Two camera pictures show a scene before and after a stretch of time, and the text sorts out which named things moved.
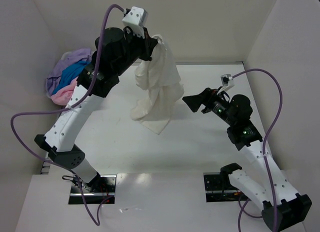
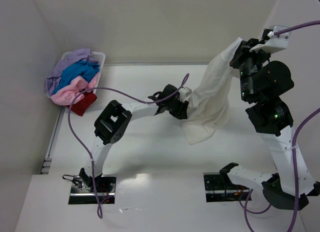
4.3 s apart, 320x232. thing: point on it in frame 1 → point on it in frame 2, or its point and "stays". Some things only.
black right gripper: [206, 101] → [243, 51]
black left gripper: [149, 47] → [180, 108]
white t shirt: [161, 86] → [210, 102]
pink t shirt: [62, 95] stays
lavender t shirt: [72, 56] stays
